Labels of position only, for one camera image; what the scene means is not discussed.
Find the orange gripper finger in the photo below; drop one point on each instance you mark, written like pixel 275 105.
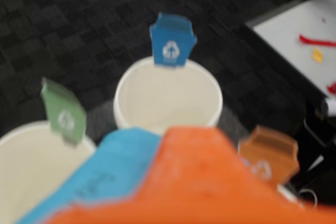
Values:
pixel 194 182

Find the blue paper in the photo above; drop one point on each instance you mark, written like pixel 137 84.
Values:
pixel 115 161

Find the paper cup with blue tag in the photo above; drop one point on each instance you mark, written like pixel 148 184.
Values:
pixel 168 98

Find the paper cup with green tag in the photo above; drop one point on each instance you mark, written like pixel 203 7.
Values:
pixel 29 161

